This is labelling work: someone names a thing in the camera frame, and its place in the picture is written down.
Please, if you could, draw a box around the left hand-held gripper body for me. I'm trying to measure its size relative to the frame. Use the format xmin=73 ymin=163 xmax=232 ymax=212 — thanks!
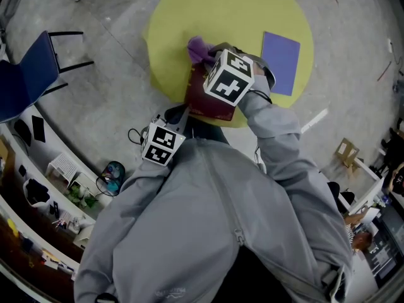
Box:
xmin=140 ymin=104 xmax=191 ymax=167

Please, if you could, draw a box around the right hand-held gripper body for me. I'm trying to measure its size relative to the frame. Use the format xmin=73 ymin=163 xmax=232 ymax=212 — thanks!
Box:
xmin=201 ymin=42 xmax=277 ymax=107

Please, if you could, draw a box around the dark red book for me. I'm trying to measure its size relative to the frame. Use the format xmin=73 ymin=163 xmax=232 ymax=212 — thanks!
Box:
xmin=184 ymin=62 xmax=236 ymax=122

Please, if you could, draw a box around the purple cloth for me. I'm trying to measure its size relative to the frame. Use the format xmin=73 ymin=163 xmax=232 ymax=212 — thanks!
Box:
xmin=186 ymin=35 xmax=219 ymax=65

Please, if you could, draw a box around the person's left forearm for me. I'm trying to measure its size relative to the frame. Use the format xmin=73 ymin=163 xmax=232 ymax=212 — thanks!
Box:
xmin=116 ymin=155 xmax=181 ymax=208

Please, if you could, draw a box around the person's right forearm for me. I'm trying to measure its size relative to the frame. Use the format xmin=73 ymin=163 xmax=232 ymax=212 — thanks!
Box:
xmin=235 ymin=74 xmax=304 ymax=157

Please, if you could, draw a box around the purple notebook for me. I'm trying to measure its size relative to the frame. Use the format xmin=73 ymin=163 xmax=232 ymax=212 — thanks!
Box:
xmin=260 ymin=30 xmax=302 ymax=97

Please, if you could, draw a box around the person's grey jacket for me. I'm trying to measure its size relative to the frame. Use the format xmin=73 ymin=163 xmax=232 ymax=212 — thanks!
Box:
xmin=73 ymin=134 xmax=355 ymax=303

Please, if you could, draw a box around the white strip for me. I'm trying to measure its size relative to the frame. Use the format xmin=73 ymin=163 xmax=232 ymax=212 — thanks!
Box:
xmin=300 ymin=107 xmax=330 ymax=134

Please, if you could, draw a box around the green plant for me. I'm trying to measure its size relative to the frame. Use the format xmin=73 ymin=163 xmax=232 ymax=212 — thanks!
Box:
xmin=64 ymin=183 xmax=99 ymax=210

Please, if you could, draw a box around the white perforated box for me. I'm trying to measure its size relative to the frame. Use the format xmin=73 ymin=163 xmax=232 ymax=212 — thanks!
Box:
xmin=45 ymin=152 xmax=80 ymax=186

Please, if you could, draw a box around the white long desk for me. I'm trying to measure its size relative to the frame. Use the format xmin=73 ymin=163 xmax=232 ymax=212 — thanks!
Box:
xmin=0 ymin=104 xmax=98 ymax=230

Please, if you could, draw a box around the cardboard stool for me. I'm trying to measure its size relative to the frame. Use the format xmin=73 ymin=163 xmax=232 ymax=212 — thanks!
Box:
xmin=333 ymin=137 xmax=361 ymax=169

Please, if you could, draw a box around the blue chair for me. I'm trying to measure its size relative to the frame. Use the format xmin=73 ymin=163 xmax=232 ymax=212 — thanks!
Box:
xmin=0 ymin=30 xmax=95 ymax=124

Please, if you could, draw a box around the dark monitor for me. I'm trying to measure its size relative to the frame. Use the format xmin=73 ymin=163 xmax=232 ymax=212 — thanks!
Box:
xmin=371 ymin=205 xmax=404 ymax=281

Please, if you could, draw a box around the black cable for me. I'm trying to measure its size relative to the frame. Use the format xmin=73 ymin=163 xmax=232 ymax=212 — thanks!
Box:
xmin=127 ymin=127 xmax=149 ymax=146

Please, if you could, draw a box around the black wire basket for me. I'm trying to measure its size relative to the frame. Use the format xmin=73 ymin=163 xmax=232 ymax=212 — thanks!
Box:
xmin=95 ymin=160 xmax=126 ymax=198

